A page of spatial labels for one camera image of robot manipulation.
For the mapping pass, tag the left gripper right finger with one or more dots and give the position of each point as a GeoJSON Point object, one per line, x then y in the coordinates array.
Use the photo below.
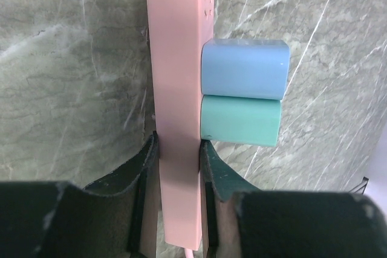
{"type": "Point", "coordinates": [240, 220]}

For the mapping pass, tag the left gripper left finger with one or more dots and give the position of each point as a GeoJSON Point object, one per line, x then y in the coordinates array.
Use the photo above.
{"type": "Point", "coordinates": [113, 216]}

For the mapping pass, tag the mint green plug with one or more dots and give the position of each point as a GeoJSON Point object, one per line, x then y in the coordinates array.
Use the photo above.
{"type": "Point", "coordinates": [240, 120]}

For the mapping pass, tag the light blue plug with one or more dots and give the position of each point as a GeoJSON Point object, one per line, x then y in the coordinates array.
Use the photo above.
{"type": "Point", "coordinates": [247, 68]}

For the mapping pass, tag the pink power strip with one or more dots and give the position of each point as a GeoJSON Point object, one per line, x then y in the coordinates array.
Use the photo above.
{"type": "Point", "coordinates": [178, 30]}

